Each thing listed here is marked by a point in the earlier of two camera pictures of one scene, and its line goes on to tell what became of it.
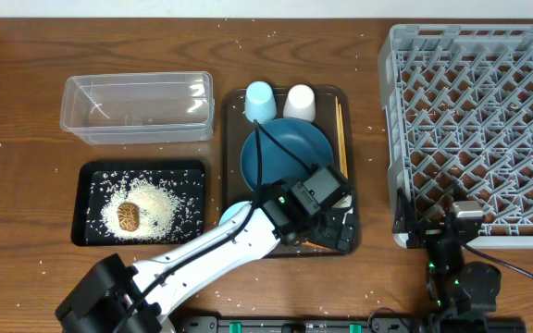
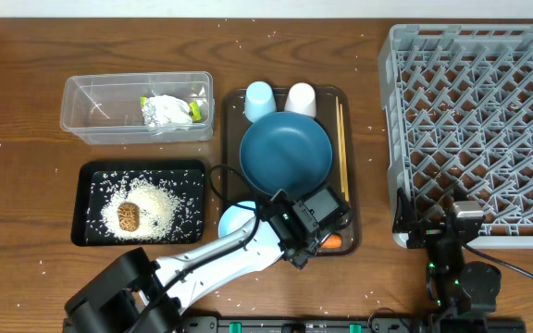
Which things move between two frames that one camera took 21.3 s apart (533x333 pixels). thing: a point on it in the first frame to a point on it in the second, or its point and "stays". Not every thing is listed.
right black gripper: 426,231 stays
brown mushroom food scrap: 129,215 stays
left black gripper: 339,234 to 312,250
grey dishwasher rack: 477,106 stays
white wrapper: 344,203 to 164,110
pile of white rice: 159,211 stays
